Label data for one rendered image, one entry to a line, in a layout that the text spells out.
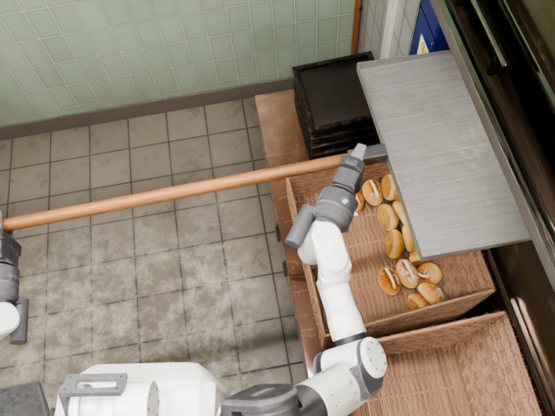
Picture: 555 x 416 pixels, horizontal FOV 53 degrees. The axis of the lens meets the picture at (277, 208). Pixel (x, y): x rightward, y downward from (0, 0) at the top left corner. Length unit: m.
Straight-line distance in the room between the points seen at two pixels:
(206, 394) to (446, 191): 0.71
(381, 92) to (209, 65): 1.46
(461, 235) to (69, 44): 1.94
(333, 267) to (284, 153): 0.99
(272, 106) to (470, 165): 1.03
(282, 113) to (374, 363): 1.28
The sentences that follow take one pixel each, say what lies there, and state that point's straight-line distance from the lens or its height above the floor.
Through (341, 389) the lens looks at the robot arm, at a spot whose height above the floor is 1.28.
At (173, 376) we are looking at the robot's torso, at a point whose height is 1.39.
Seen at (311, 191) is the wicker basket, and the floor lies 0.60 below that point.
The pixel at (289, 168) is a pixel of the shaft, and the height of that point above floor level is 1.21.
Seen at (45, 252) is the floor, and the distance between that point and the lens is 2.79.
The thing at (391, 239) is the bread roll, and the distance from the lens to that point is 1.85.
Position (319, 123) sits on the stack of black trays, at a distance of 1.87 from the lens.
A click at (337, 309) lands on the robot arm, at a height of 1.20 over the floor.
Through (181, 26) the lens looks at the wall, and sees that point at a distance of 2.61.
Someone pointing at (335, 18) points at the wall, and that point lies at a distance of 2.72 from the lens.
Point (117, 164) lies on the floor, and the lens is 2.90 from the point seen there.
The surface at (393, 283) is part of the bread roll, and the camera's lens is 1.79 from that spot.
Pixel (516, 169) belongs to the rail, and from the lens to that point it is 1.08.
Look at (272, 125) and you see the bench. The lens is 2.15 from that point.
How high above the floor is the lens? 2.30
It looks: 62 degrees down
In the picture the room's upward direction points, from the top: 7 degrees counter-clockwise
